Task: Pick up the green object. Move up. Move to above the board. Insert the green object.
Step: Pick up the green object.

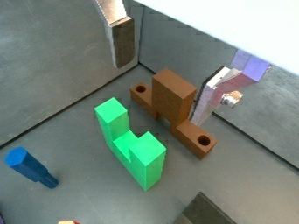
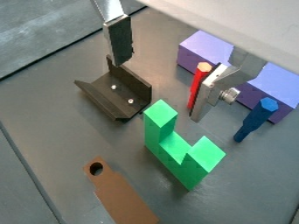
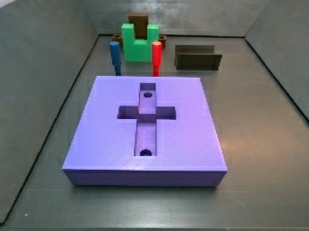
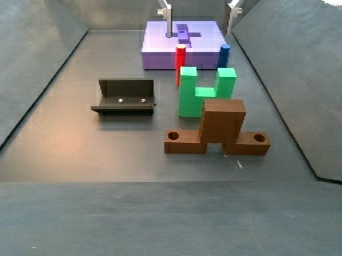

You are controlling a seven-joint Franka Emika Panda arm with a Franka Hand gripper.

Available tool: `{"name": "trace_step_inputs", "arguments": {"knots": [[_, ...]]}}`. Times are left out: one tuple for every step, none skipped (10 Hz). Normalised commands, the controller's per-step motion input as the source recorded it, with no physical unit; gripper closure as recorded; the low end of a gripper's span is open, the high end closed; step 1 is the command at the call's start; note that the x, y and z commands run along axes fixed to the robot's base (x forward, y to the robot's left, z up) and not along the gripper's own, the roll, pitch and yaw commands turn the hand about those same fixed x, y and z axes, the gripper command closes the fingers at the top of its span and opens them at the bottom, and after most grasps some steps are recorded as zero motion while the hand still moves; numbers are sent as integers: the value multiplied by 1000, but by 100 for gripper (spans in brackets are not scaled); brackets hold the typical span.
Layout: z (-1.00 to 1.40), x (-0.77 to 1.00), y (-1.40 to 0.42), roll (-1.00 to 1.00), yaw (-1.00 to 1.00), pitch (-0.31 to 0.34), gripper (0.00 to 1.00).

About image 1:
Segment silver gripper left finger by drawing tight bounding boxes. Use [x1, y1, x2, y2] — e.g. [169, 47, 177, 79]
[94, 0, 137, 68]

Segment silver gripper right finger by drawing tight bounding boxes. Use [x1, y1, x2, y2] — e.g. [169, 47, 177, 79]
[191, 50, 271, 126]

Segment green U-shaped block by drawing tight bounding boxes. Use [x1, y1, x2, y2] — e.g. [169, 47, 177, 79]
[95, 97, 167, 191]

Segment purple insertion board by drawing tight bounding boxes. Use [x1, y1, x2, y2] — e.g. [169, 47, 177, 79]
[0, 214, 6, 224]

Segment brown T-shaped block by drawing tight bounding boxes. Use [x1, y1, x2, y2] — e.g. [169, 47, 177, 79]
[130, 69, 217, 159]

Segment dark grey metal plate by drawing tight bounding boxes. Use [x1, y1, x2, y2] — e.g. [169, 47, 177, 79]
[174, 192, 238, 224]

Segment blue hexagonal peg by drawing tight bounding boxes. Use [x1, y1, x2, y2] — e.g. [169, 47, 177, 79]
[4, 147, 59, 189]

